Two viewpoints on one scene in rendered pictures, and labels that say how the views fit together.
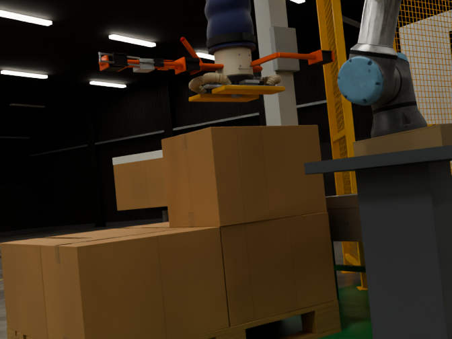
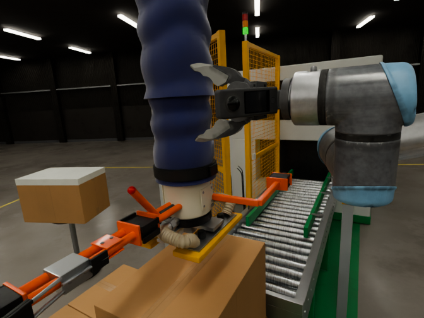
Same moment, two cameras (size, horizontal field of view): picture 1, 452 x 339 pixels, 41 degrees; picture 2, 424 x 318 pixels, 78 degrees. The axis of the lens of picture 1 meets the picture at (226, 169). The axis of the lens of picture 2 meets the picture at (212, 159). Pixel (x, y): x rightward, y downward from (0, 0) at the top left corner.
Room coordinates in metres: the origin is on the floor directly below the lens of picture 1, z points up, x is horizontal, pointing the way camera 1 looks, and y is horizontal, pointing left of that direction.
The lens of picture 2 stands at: (1.88, 0.21, 1.58)
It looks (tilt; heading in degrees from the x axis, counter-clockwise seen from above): 12 degrees down; 335
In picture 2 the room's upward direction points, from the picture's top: 3 degrees counter-clockwise
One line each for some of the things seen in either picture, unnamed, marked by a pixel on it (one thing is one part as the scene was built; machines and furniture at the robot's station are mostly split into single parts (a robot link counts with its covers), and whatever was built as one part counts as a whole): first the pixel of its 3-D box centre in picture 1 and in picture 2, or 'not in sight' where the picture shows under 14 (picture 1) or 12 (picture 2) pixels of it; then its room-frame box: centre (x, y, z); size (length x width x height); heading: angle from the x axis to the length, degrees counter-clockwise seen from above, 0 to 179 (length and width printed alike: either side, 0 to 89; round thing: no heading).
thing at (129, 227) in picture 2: (187, 66); (139, 227); (2.60, 0.12, 1.24); 0.10 x 0.08 x 0.06; 36
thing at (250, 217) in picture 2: not in sight; (271, 190); (4.07, -1.50, 0.60); 1.60 x 0.11 x 0.09; 125
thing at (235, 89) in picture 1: (249, 87); (211, 228); (2.67, -0.14, 1.13); 0.34 x 0.10 x 0.05; 126
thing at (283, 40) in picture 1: (284, 49); not in sight; (4.15, -0.49, 1.62); 0.20 x 0.05 x 0.30; 125
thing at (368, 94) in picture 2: not in sight; (365, 97); (2.15, -0.18, 1.57); 0.12 x 0.09 x 0.10; 35
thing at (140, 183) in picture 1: (162, 179); (65, 193); (4.56, 0.49, 0.82); 0.60 x 0.40 x 0.40; 55
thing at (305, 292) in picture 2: not in sight; (326, 222); (3.38, -1.55, 0.50); 2.31 x 0.05 x 0.19; 125
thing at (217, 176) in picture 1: (244, 175); (196, 312); (2.75, -0.08, 0.74); 0.60 x 0.40 x 0.40; 126
